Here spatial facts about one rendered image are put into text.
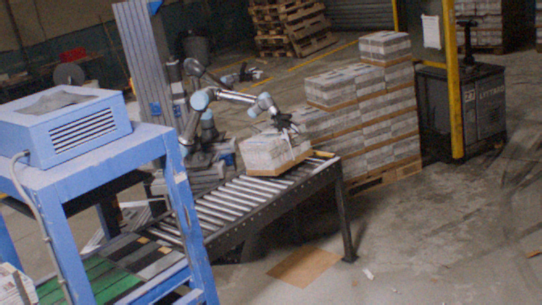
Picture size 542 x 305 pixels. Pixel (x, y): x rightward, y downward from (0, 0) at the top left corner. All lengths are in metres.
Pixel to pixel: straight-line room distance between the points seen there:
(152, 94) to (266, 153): 1.13
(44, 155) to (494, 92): 4.15
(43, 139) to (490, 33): 7.54
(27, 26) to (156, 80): 6.26
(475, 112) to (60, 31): 7.46
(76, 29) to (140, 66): 6.58
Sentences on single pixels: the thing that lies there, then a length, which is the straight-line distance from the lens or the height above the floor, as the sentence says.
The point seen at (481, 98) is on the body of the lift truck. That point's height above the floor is 0.57.
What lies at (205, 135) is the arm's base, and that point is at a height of 0.86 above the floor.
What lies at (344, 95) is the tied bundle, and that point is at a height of 0.93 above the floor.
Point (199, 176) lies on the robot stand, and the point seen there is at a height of 0.71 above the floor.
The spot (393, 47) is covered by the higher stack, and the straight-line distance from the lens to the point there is 4.89.
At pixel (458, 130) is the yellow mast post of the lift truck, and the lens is 5.27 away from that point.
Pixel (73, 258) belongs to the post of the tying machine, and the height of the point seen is 1.22.
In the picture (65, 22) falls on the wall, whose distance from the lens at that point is 10.67.
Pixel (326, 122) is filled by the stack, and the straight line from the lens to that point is 4.65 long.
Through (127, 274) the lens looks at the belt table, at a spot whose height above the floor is 0.80.
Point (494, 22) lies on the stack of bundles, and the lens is 9.02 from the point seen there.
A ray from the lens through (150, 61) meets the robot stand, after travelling 4.19.
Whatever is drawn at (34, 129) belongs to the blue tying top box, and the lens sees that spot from 2.44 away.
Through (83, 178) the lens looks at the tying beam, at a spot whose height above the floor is 1.51.
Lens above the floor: 2.28
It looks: 21 degrees down
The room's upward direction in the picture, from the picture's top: 11 degrees counter-clockwise
